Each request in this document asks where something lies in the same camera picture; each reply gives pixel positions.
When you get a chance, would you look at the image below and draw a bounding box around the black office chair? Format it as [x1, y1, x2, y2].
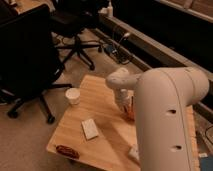
[0, 4, 72, 124]
[51, 0, 102, 70]

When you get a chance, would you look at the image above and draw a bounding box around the white paper cup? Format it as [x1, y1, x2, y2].
[65, 88, 80, 105]

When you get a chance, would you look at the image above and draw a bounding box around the dark red oblong object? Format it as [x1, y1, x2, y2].
[56, 145, 80, 159]

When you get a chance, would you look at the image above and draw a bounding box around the red ceramic bowl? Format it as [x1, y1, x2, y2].
[122, 95, 136, 122]

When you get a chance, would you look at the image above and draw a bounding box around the black office chair near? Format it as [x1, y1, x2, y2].
[0, 4, 72, 124]

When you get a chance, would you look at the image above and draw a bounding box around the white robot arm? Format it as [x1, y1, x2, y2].
[105, 67, 209, 171]

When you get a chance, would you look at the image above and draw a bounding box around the white plastic bottle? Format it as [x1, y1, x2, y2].
[128, 145, 139, 162]

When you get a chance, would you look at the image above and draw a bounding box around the white power adapter with cable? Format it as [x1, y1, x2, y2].
[111, 31, 132, 64]

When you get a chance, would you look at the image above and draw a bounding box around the black office chair far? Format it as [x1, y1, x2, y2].
[51, 0, 102, 70]

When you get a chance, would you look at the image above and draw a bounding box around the white bottle on ledge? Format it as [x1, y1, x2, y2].
[99, 0, 113, 17]

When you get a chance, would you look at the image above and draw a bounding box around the white rectangular block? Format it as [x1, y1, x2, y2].
[82, 119, 99, 140]

